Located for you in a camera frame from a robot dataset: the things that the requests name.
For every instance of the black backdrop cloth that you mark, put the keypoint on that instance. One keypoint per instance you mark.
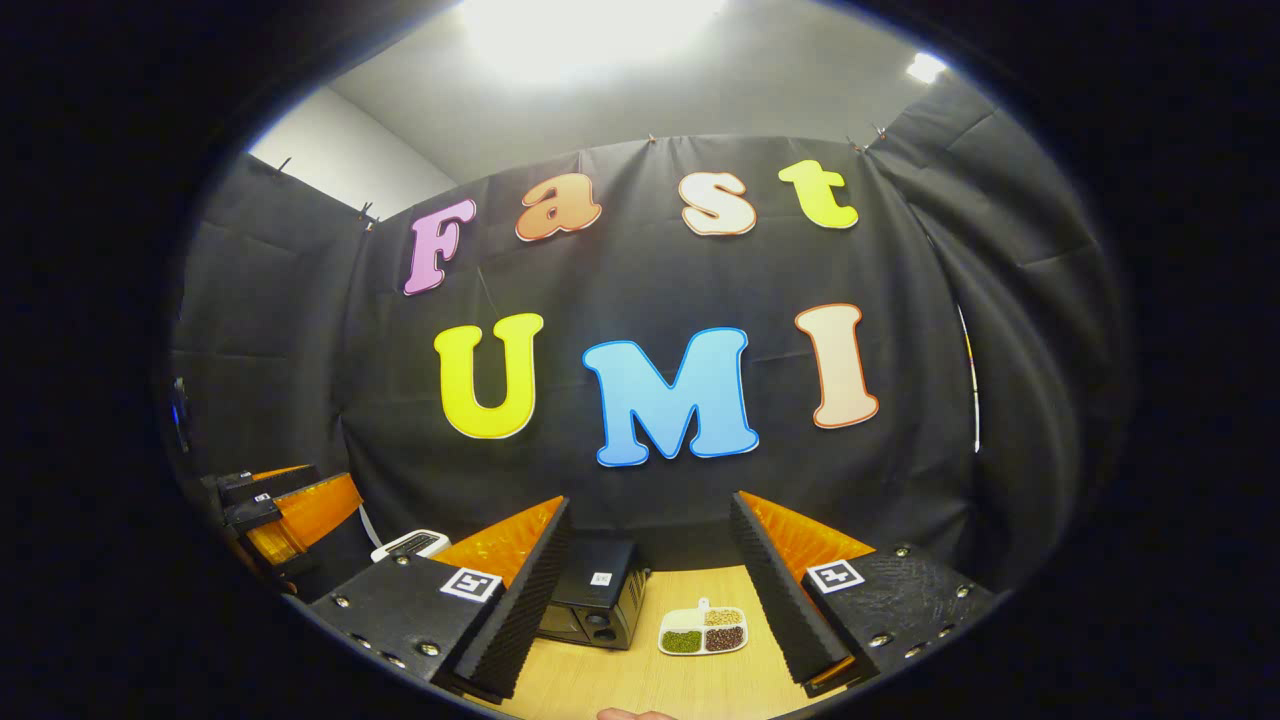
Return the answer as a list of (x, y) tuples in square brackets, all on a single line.
[(650, 270)]

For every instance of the black electric oven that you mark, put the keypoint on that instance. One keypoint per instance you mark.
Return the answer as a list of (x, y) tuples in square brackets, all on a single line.
[(590, 575)]

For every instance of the pile of yellow soybeans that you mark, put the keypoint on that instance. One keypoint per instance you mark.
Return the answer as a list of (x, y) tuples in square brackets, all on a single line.
[(722, 617)]

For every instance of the white divided plate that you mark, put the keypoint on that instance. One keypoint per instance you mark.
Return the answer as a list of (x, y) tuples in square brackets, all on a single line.
[(680, 615)]

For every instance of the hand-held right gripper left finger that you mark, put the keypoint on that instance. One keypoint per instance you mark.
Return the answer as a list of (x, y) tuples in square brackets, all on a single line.
[(520, 610)]

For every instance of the pile of green beans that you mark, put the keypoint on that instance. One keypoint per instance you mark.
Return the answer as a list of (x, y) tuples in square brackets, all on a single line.
[(682, 641)]

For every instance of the pile of dark red beans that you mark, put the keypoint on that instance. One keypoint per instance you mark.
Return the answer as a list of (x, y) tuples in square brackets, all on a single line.
[(725, 638)]

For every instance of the white electronic device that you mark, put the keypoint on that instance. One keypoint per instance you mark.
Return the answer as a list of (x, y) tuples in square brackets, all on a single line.
[(410, 545)]

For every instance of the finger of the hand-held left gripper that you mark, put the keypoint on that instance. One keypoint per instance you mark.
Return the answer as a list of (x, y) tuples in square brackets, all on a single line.
[(255, 512), (270, 484)]

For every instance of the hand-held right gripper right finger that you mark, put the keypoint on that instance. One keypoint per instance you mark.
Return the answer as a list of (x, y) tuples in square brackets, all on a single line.
[(785, 600)]

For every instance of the small ceiling light panel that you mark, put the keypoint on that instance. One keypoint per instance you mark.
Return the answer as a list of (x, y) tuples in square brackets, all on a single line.
[(925, 67)]

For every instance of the dark device with blue light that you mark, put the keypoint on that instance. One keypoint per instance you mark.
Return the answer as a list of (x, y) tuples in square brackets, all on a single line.
[(180, 415)]

